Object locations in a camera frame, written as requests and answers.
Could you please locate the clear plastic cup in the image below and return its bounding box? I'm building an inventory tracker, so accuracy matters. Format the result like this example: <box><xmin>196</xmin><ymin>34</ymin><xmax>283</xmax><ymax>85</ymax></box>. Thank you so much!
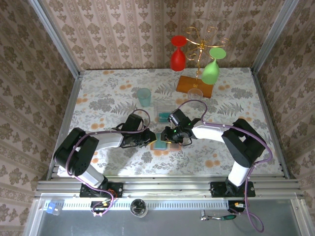
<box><xmin>187</xmin><ymin>88</ymin><xmax>204</xmax><ymax>108</ymax></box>

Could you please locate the gold glass rack stand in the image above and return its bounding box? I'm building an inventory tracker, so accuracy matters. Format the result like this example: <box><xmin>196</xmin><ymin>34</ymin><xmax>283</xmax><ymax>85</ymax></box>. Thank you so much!
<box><xmin>176</xmin><ymin>26</ymin><xmax>230</xmax><ymax>99</ymax></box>

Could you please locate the red wine glass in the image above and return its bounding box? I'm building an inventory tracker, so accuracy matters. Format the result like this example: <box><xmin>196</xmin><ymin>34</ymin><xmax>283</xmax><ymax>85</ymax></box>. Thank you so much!
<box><xmin>170</xmin><ymin>35</ymin><xmax>187</xmax><ymax>72</ymax></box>

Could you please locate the teal plastic cup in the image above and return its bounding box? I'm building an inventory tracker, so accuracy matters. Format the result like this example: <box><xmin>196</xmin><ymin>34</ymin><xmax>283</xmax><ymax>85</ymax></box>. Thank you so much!
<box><xmin>136</xmin><ymin>88</ymin><xmax>152</xmax><ymax>108</ymax></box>

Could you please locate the aluminium table side rail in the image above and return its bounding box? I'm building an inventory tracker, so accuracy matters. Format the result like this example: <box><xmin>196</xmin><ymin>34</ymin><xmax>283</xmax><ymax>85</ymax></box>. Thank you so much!
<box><xmin>250</xmin><ymin>67</ymin><xmax>291</xmax><ymax>179</ymax></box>
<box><xmin>45</xmin><ymin>70</ymin><xmax>84</xmax><ymax>181</ymax></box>

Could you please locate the blue white connector block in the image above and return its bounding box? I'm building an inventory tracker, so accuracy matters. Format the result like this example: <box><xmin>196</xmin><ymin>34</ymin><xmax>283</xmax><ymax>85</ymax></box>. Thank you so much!
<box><xmin>45</xmin><ymin>202</ymin><xmax>61</xmax><ymax>216</ymax></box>

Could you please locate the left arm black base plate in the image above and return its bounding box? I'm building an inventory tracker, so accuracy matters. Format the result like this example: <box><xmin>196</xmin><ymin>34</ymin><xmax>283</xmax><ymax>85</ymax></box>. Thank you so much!
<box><xmin>80</xmin><ymin>182</ymin><xmax>124</xmax><ymax>198</ymax></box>

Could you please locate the silver ratchet wrench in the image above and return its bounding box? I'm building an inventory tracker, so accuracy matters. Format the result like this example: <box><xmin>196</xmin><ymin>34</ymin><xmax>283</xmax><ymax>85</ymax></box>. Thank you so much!
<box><xmin>200</xmin><ymin>213</ymin><xmax>223</xmax><ymax>221</ymax></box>

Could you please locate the aluminium frame post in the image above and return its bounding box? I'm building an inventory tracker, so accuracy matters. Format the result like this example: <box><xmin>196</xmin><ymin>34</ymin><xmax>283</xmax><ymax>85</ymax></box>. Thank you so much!
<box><xmin>251</xmin><ymin>0</ymin><xmax>300</xmax><ymax>73</ymax></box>
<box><xmin>27</xmin><ymin>0</ymin><xmax>83</xmax><ymax>79</ymax></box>

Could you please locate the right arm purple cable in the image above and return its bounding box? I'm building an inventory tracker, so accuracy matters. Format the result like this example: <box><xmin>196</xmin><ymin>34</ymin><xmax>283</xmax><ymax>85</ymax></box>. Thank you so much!
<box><xmin>175</xmin><ymin>99</ymin><xmax>274</xmax><ymax>234</ymax></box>

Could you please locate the green wine glass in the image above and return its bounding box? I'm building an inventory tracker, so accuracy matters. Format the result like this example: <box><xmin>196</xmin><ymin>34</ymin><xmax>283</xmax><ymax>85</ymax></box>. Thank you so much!
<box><xmin>201</xmin><ymin>47</ymin><xmax>226</xmax><ymax>85</ymax></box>

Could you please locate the grey metal shelf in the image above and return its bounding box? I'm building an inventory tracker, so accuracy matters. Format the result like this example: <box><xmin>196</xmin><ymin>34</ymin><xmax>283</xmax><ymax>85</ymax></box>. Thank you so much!
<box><xmin>23</xmin><ymin>193</ymin><xmax>308</xmax><ymax>236</ymax></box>

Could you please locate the round metal cup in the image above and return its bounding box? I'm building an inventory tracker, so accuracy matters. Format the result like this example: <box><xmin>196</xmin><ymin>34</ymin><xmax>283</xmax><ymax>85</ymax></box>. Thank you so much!
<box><xmin>130</xmin><ymin>198</ymin><xmax>148</xmax><ymax>218</ymax></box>

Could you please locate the black wiring connector bracket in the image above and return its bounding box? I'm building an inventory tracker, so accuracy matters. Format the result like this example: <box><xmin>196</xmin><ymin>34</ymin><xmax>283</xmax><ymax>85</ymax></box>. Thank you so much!
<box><xmin>227</xmin><ymin>200</ymin><xmax>247</xmax><ymax>214</ymax></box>
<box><xmin>90</xmin><ymin>200</ymin><xmax>112</xmax><ymax>217</ymax></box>

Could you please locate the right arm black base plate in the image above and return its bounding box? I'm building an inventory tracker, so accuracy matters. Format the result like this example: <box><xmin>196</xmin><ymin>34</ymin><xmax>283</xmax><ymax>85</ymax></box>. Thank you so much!
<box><xmin>210</xmin><ymin>181</ymin><xmax>256</xmax><ymax>198</ymax></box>

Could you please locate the white slotted cable duct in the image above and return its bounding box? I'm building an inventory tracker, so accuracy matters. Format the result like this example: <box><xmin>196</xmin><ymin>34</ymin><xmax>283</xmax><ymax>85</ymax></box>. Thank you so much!
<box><xmin>44</xmin><ymin>199</ymin><xmax>229</xmax><ymax>211</ymax></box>

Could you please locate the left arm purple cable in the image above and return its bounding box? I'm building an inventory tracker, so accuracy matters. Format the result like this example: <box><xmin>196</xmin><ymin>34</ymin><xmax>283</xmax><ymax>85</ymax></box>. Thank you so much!
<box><xmin>63</xmin><ymin>109</ymin><xmax>151</xmax><ymax>217</ymax></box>

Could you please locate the clear plastic box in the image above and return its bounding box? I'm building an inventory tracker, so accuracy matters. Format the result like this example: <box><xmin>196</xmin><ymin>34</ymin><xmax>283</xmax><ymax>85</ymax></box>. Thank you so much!
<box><xmin>154</xmin><ymin>100</ymin><xmax>177</xmax><ymax>124</ymax></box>

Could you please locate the aluminium frame cross rail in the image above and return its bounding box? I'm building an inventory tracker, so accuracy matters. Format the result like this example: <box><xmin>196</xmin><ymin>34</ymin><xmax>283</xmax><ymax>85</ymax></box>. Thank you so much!
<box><xmin>34</xmin><ymin>179</ymin><xmax>305</xmax><ymax>199</ymax></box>

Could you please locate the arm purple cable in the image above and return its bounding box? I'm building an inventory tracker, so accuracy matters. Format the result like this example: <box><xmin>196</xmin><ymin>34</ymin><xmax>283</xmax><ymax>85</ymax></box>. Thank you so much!
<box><xmin>63</xmin><ymin>109</ymin><xmax>151</xmax><ymax>217</ymax></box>
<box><xmin>175</xmin><ymin>99</ymin><xmax>274</xmax><ymax>234</ymax></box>

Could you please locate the brown leather card holder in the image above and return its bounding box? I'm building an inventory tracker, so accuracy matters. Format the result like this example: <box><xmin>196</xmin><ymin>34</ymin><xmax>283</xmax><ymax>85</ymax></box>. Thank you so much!
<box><xmin>150</xmin><ymin>134</ymin><xmax>182</xmax><ymax>151</ymax></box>

